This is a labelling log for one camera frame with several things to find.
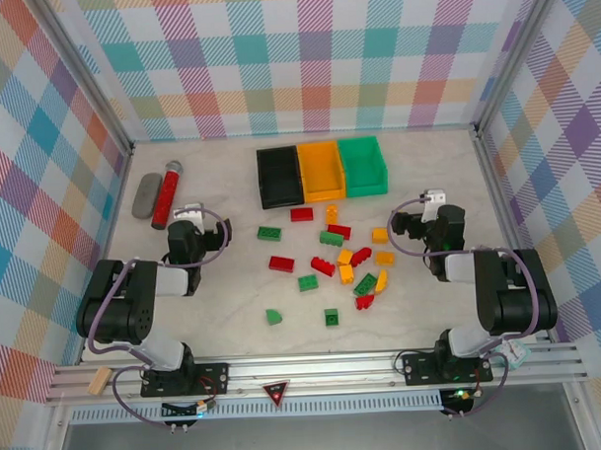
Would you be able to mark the green plastic bin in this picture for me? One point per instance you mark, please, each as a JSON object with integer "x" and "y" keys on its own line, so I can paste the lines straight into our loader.
{"x": 362, "y": 166}

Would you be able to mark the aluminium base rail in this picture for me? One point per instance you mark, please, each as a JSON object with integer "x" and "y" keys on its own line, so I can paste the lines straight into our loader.
{"x": 310, "y": 370}

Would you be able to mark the red toy microphone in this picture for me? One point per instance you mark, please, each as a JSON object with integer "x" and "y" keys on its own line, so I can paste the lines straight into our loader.
{"x": 165, "y": 197}

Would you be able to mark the aluminium frame post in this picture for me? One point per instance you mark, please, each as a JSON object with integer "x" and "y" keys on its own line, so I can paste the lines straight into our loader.
{"x": 514, "y": 54}
{"x": 88, "y": 79}

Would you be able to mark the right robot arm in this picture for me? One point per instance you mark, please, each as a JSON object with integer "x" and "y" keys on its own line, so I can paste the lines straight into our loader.
{"x": 510, "y": 287}

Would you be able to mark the black power connector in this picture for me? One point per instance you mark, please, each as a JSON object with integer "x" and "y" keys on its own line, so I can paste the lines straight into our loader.
{"x": 459, "y": 399}
{"x": 181, "y": 409}

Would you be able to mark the wooden block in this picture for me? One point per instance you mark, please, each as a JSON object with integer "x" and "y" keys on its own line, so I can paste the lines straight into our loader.
{"x": 99, "y": 380}

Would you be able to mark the yellow plastic bin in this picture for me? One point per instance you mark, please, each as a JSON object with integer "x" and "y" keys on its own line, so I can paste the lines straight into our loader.
{"x": 321, "y": 172}

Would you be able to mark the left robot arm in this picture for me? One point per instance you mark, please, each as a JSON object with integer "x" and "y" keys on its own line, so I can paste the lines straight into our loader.
{"x": 115, "y": 300}

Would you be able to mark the green rounded lego brick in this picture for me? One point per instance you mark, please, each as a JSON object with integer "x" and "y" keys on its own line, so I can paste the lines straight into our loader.
{"x": 273, "y": 318}

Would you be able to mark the orange sloped lego brick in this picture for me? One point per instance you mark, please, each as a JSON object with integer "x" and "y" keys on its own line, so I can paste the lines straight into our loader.
{"x": 381, "y": 281}

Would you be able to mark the small green square lego brick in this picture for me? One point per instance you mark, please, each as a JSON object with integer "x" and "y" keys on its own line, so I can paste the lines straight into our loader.
{"x": 332, "y": 318}

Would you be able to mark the black plastic bin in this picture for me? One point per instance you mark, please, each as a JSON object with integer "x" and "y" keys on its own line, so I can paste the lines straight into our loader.
{"x": 279, "y": 179}

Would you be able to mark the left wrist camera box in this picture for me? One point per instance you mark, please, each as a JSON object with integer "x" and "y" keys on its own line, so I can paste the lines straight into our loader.
{"x": 190, "y": 212}

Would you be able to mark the white teal paper tag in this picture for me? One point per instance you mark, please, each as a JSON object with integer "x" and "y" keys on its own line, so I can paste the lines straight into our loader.
{"x": 515, "y": 353}

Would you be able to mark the triangular red light sign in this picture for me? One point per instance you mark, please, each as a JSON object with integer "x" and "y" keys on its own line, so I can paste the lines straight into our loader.
{"x": 276, "y": 391}

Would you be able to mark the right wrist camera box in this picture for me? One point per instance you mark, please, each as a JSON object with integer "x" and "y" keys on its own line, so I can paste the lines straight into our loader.
{"x": 435, "y": 200}

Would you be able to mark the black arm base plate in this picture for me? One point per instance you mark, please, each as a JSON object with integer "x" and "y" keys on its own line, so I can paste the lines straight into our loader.
{"x": 212, "y": 378}
{"x": 419, "y": 369}

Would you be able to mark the aluminium cross rail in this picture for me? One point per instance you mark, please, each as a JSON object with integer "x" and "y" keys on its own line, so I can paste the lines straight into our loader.
{"x": 302, "y": 134}

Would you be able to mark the grey oval case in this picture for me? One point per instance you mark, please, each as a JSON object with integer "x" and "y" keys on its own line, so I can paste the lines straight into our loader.
{"x": 147, "y": 196}

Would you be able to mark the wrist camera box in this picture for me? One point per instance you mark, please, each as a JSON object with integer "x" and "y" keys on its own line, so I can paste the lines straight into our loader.
{"x": 435, "y": 200}
{"x": 190, "y": 212}

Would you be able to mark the aluminium side rail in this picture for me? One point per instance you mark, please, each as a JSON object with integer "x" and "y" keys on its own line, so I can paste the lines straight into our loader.
{"x": 116, "y": 197}
{"x": 494, "y": 179}

